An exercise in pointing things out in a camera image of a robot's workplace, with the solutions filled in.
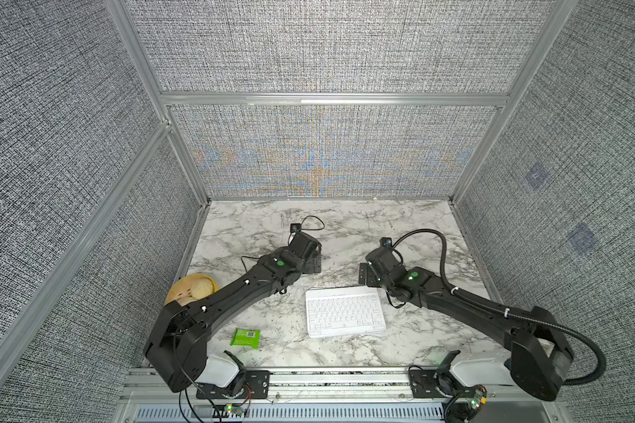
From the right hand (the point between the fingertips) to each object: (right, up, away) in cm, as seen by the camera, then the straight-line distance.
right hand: (373, 264), depth 84 cm
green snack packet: (-40, -22, -3) cm, 46 cm away
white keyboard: (-9, -15, -1) cm, 18 cm away
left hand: (-21, +3, 0) cm, 21 cm away
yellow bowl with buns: (-59, -8, +2) cm, 59 cm away
